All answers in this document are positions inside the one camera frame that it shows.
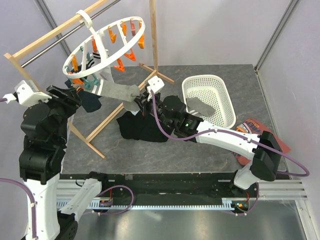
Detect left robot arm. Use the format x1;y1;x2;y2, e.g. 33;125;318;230
19;85;110;240

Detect red printed t-shirt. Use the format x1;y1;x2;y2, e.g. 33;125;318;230
234;117;292;167

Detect purple cable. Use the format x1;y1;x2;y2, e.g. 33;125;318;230
0;96;38;240
149;89;310;178

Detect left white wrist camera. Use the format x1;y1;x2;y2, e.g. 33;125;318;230
0;80;52;108

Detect metal rack rod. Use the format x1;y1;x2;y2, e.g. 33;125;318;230
20;9;96;68

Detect white sock black stripes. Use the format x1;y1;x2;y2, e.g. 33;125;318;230
98;65;115;83

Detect wooden drying rack frame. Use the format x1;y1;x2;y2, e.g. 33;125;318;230
4;0;175;159

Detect white slotted cable duct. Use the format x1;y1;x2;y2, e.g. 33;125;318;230
56;197;248;211

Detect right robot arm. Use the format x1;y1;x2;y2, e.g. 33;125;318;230
134;92;282;197

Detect dark navy sock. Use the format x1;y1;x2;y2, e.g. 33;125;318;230
64;78;102;113

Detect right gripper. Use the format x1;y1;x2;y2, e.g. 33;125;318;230
133;90;175;129

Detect grey sock with white stripes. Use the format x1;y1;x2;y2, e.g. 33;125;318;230
186;97;216;119

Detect white round clip hanger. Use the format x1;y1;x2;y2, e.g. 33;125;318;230
62;10;146;90

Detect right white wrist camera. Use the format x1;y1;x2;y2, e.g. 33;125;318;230
146;76;165;94

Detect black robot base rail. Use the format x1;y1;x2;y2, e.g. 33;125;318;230
62;170;260;203

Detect black folded garment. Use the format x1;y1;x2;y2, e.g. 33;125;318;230
116;111;169;143

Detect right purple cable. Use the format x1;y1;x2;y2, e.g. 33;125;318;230
149;89;310;178

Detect white perforated laundry basket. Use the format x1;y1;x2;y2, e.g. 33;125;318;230
181;74;236;129

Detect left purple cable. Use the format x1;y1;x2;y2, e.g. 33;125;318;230
0;96;38;240

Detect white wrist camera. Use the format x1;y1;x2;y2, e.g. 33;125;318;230
0;80;52;108
146;76;165;94

